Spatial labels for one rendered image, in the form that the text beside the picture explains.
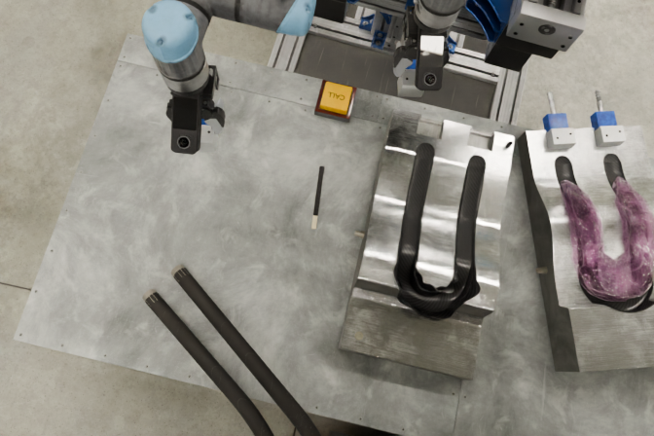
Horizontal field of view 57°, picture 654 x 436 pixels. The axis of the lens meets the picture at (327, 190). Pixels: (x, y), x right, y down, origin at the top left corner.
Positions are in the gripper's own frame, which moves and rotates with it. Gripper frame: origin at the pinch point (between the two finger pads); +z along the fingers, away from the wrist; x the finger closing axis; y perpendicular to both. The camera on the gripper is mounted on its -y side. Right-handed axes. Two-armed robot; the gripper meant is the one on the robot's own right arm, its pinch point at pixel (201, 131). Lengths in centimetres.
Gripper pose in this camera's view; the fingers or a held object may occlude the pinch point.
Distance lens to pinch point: 119.3
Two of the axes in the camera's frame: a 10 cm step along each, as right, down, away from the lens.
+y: 0.8, -9.6, 2.8
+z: -0.5, 2.8, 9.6
